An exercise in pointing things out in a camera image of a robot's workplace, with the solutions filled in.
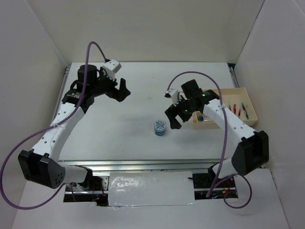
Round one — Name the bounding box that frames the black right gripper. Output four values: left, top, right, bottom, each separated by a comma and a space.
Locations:
165, 95, 198, 129

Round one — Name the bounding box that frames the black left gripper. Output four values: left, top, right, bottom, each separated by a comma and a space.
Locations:
91, 68, 131, 103

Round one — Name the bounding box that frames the small glue bottle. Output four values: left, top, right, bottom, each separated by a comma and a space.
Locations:
197, 116, 211, 122

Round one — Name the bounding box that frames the green gel pen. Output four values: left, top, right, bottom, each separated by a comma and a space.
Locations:
241, 103, 249, 120

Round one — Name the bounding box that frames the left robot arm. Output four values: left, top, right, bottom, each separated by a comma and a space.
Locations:
18, 60, 131, 190

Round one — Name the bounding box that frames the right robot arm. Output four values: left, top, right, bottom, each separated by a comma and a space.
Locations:
165, 80, 269, 187

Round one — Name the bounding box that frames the cream compartment tray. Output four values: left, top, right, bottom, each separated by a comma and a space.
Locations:
193, 88, 258, 129

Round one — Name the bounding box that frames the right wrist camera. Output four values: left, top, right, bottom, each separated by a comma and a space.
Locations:
164, 88, 180, 106

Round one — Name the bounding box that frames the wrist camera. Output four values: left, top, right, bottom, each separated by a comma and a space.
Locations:
164, 88, 180, 106
102, 59, 122, 81

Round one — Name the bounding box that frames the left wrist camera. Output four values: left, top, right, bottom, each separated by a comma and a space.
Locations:
102, 59, 122, 81

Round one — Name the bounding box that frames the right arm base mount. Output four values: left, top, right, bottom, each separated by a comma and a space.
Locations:
188, 173, 238, 200

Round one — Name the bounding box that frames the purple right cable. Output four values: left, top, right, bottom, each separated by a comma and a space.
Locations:
168, 71, 253, 210

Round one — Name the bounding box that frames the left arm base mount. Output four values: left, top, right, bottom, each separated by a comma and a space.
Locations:
63, 172, 110, 207

